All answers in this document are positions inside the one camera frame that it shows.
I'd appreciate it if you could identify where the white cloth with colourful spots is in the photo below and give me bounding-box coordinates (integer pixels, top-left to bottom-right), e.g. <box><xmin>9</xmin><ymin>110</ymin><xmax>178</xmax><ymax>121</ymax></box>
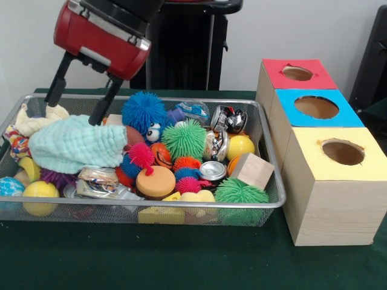
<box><xmin>2</xmin><ymin>125</ymin><xmax>33</xmax><ymax>161</ymax></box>

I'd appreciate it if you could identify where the wooden box with three holes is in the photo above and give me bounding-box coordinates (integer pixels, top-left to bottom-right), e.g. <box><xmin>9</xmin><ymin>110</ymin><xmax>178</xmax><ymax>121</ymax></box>
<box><xmin>255</xmin><ymin>58</ymin><xmax>383</xmax><ymax>246</ymax></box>

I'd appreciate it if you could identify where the shallow metal mesh bin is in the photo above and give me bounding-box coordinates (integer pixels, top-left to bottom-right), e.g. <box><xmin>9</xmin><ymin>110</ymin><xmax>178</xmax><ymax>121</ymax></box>
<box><xmin>0</xmin><ymin>93</ymin><xmax>287</xmax><ymax>227</ymax></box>

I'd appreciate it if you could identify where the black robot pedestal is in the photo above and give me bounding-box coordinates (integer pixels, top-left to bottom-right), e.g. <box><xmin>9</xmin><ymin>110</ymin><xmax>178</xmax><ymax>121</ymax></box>
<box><xmin>129</xmin><ymin>0</ymin><xmax>244</xmax><ymax>91</ymax></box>

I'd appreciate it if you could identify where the blue spiky toy with eyes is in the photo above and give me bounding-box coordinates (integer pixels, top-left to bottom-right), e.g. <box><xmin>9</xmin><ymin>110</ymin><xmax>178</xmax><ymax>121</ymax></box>
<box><xmin>120</xmin><ymin>91</ymin><xmax>182</xmax><ymax>146</ymax></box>

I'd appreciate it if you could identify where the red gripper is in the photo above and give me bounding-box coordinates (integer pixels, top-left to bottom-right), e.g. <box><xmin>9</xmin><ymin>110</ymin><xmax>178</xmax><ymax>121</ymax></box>
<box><xmin>44</xmin><ymin>0</ymin><xmax>151</xmax><ymax>126</ymax></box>

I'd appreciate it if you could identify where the purple spiky rubber ball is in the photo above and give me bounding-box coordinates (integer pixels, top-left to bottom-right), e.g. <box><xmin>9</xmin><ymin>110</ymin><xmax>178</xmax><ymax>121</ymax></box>
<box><xmin>39</xmin><ymin>167</ymin><xmax>78</xmax><ymax>191</ymax></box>

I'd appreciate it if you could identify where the green spiky rubber ball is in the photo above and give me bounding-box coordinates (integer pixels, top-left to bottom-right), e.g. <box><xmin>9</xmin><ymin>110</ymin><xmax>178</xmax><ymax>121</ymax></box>
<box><xmin>214</xmin><ymin>178</ymin><xmax>270</xmax><ymax>226</ymax></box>
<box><xmin>161</xmin><ymin>119</ymin><xmax>208</xmax><ymax>161</ymax></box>

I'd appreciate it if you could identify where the yellow foam ball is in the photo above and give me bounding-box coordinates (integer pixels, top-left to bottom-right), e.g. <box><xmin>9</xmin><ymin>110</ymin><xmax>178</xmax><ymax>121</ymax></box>
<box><xmin>22</xmin><ymin>180</ymin><xmax>60</xmax><ymax>218</ymax></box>

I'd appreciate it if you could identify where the dark green table cloth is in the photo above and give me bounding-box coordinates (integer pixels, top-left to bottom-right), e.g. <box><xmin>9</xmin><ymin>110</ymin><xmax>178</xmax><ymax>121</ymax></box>
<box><xmin>0</xmin><ymin>87</ymin><xmax>387</xmax><ymax>290</ymax></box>

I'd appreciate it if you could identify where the mint green waffle cloth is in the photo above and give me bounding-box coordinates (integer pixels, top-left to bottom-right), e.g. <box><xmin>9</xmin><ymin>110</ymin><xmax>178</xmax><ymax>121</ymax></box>
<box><xmin>28</xmin><ymin>114</ymin><xmax>128</xmax><ymax>175</ymax></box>

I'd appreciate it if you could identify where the cream waffle cloth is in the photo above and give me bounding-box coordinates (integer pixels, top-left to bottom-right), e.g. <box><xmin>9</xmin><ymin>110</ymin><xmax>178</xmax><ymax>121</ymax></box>
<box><xmin>13</xmin><ymin>101</ymin><xmax>70</xmax><ymax>137</ymax></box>

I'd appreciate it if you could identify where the light blue patterned ball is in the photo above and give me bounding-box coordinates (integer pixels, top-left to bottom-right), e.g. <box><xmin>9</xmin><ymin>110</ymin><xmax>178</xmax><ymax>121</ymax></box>
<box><xmin>0</xmin><ymin>176</ymin><xmax>26</xmax><ymax>209</ymax></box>

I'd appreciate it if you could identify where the plain wooden cube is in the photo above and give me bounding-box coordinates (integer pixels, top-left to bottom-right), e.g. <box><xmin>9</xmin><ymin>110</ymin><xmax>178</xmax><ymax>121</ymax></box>
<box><xmin>232</xmin><ymin>153</ymin><xmax>276</xmax><ymax>192</ymax></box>

